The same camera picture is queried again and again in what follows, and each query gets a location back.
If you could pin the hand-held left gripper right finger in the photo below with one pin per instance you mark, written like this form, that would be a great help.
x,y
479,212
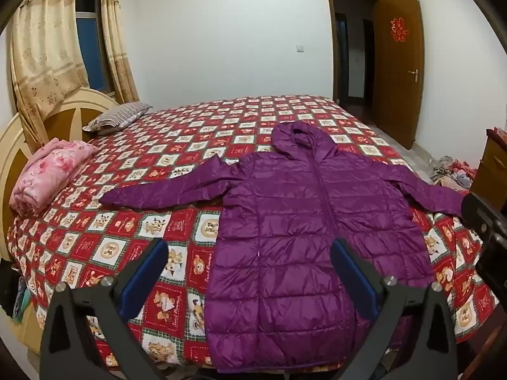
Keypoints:
x,y
350,275

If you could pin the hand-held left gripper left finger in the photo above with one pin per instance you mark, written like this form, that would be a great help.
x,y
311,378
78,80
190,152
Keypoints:
x,y
144,281

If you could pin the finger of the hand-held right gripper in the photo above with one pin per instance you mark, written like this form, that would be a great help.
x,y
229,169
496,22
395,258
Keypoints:
x,y
473,206

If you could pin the purple puffer jacket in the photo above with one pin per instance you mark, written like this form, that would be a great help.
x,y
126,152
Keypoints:
x,y
297,225

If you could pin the clothes pile on floor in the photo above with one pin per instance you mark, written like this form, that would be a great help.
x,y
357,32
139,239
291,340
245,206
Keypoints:
x,y
451,170

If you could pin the dark clothes pile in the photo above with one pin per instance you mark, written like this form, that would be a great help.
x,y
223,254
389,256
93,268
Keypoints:
x,y
8,285

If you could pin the wooden desk with drawers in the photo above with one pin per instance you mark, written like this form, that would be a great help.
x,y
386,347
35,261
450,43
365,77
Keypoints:
x,y
491,166

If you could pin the red checkered printed bed sheet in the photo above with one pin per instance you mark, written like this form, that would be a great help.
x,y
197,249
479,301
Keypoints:
x,y
130,190

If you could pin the brown wooden door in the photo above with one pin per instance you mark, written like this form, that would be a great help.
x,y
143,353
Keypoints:
x,y
396,87

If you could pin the pink folded blanket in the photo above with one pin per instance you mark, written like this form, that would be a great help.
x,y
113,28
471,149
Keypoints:
x,y
47,170

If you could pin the striped pillow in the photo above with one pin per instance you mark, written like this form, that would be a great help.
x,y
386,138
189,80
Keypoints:
x,y
119,114

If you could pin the red paper door decoration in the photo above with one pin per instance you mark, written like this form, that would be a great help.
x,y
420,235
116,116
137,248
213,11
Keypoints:
x,y
399,29

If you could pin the cream wooden headboard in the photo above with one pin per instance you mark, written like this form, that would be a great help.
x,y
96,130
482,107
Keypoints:
x,y
12,142

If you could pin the window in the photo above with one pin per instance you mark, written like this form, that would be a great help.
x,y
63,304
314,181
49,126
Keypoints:
x,y
89,47

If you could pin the wide beige patterned curtain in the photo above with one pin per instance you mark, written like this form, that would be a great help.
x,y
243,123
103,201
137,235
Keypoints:
x,y
43,47

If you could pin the brown door frame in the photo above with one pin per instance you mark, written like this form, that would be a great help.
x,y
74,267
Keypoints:
x,y
329,47

